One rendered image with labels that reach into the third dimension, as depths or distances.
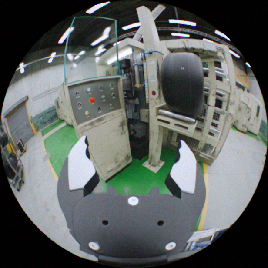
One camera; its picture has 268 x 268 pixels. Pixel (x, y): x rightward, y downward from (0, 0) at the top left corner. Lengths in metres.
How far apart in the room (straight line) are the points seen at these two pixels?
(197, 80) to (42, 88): 9.38
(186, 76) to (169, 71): 0.11
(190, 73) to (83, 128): 0.87
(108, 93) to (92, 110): 0.23
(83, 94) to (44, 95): 8.45
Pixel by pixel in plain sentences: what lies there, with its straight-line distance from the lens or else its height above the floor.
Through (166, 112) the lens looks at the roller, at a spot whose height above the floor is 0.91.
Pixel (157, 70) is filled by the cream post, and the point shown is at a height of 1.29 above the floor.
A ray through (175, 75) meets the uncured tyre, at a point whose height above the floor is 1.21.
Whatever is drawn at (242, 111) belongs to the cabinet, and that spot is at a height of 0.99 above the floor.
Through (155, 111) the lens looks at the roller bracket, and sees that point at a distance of 0.76.
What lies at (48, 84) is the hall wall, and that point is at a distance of 9.46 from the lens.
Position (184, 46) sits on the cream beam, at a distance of 1.15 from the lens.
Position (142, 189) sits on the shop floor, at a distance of 1.22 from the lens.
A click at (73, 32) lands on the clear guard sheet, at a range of 1.07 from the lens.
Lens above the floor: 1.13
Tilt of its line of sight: 31 degrees down
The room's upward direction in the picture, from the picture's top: 6 degrees counter-clockwise
